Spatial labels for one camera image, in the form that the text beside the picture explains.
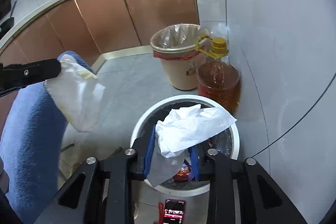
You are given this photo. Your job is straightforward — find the white tissue piece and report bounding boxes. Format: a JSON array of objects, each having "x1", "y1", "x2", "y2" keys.
[{"x1": 146, "y1": 104, "x2": 236, "y2": 187}]

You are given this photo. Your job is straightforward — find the white trash bucket black liner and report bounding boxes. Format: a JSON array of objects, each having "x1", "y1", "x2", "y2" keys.
[{"x1": 129, "y1": 93, "x2": 240, "y2": 197}]

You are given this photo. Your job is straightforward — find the beige trash bin with liner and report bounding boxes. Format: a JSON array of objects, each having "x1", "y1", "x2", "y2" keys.
[{"x1": 150, "y1": 24, "x2": 209, "y2": 91}]

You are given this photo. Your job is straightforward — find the brown kitchen cabinets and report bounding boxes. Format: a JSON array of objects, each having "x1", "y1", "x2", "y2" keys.
[{"x1": 1, "y1": 0, "x2": 199, "y2": 67}]

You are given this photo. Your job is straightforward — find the black wok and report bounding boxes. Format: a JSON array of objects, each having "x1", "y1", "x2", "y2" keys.
[{"x1": 0, "y1": 1, "x2": 17, "y2": 38}]

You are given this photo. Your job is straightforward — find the blue towel table cover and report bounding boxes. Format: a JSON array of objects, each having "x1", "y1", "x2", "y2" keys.
[{"x1": 0, "y1": 50, "x2": 95, "y2": 224}]

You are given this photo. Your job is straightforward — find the smartphone with red screen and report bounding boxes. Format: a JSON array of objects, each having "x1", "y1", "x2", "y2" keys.
[{"x1": 158, "y1": 198, "x2": 186, "y2": 224}]

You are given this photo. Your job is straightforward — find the yellow capped oil bottle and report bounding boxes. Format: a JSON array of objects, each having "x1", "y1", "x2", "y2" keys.
[{"x1": 195, "y1": 35, "x2": 241, "y2": 114}]

